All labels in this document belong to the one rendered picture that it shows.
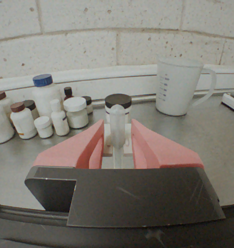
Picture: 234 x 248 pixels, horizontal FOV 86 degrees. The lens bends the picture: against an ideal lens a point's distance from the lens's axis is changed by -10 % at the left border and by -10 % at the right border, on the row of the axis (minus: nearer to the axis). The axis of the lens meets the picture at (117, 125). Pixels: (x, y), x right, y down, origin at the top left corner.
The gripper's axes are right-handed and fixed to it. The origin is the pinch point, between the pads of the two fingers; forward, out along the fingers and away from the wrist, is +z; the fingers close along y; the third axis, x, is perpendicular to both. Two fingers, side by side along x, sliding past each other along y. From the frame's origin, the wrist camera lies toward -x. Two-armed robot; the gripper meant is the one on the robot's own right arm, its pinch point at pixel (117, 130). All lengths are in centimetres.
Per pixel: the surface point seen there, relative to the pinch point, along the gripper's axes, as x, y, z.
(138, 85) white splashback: 9.2, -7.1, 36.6
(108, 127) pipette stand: 1.6, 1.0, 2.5
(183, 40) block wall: -5, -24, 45
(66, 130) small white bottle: 13.2, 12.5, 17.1
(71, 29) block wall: -8.4, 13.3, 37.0
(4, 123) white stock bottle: 10.1, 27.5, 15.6
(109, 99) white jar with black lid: 7.3, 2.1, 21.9
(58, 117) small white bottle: 9.1, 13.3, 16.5
